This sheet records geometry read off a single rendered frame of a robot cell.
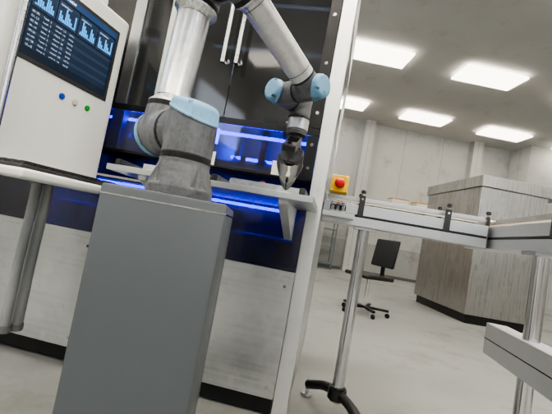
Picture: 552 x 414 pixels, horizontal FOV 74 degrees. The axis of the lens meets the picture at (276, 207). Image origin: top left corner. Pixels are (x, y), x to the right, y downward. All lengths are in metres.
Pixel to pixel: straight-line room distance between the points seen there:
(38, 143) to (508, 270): 5.55
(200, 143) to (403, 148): 11.22
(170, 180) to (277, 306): 0.88
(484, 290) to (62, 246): 5.09
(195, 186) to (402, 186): 11.03
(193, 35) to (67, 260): 1.22
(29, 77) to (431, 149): 11.49
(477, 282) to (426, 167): 6.87
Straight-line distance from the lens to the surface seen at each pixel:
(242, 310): 1.57
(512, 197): 5.99
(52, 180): 1.33
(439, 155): 12.37
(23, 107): 1.55
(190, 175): 0.81
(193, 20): 1.08
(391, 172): 11.65
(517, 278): 6.04
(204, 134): 0.84
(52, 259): 1.96
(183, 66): 1.03
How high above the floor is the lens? 0.75
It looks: 4 degrees up
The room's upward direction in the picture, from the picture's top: 10 degrees clockwise
